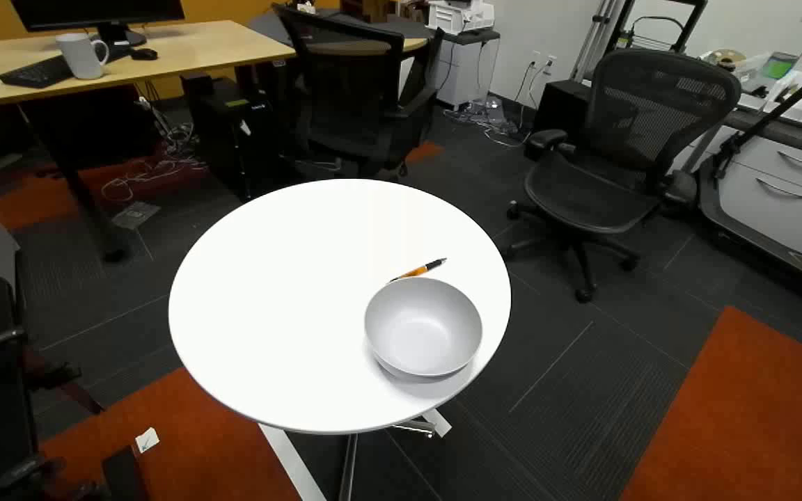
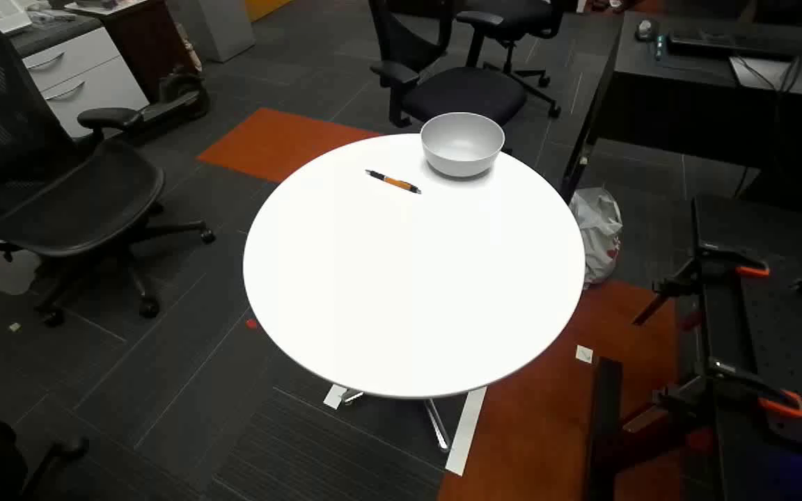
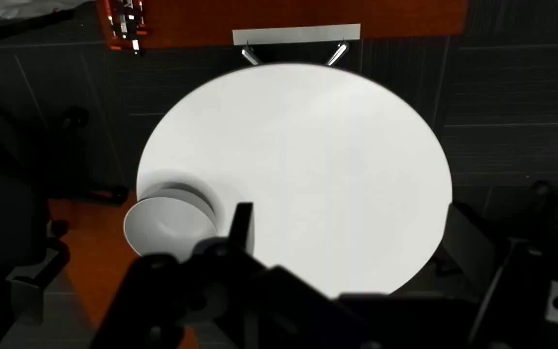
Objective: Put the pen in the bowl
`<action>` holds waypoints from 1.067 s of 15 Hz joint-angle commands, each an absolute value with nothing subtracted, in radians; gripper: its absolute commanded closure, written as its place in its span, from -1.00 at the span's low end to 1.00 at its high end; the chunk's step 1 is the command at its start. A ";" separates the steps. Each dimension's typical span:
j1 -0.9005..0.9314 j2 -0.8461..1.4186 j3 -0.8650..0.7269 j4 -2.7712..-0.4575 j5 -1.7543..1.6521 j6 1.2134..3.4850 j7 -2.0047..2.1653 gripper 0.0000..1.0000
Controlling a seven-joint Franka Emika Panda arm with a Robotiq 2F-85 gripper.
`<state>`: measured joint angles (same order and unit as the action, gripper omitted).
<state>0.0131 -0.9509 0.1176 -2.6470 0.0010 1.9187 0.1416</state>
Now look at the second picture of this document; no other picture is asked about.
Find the small white paper scrap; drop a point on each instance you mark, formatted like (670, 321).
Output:
(585, 354)

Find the black padded office chair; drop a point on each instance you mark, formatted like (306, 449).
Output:
(503, 16)
(460, 94)

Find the white drawer cabinet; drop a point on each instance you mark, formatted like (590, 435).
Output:
(84, 78)

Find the white metal table base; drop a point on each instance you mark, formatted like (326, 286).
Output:
(465, 432)

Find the orange and black pen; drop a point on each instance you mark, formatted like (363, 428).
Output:
(393, 181)

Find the black mesh office chair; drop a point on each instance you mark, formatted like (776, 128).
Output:
(77, 198)

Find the white plastic bag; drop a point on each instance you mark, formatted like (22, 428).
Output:
(596, 231)

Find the grey round bowl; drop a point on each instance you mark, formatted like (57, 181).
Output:
(460, 154)

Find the grey computer mouse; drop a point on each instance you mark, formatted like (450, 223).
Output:
(645, 28)

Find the black robot mount stand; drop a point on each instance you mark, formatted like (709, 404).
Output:
(745, 456)

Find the black keyboard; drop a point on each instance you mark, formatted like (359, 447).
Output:
(730, 46)

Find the black office desk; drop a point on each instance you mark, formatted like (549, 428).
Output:
(696, 102)

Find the grey cabinet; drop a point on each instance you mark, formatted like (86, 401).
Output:
(215, 23)

